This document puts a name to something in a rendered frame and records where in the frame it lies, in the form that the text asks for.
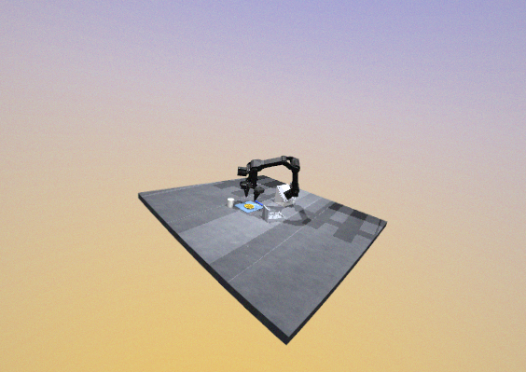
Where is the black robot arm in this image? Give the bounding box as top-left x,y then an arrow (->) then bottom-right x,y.
237,156 -> 300,200

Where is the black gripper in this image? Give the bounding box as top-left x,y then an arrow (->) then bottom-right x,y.
244,176 -> 265,201

